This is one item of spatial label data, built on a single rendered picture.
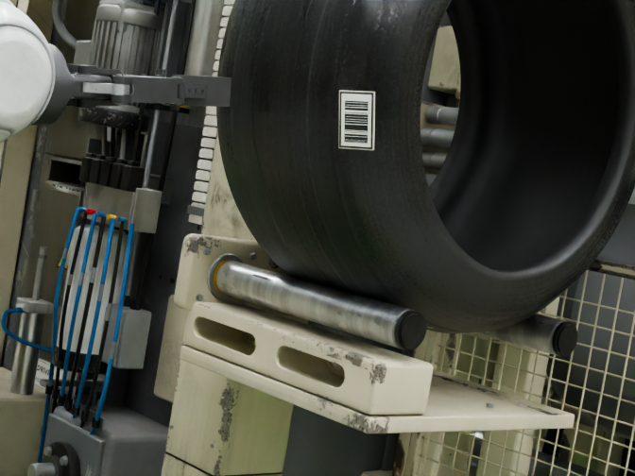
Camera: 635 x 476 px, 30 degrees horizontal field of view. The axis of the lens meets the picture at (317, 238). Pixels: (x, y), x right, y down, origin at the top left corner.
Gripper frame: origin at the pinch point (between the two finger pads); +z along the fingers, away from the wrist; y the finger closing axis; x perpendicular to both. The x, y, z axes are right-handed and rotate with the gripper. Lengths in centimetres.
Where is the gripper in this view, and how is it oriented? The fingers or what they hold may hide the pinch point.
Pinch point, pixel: (198, 91)
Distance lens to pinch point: 121.7
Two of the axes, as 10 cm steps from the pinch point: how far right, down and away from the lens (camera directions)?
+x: -0.6, 9.9, 1.4
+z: 7.6, -0.5, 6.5
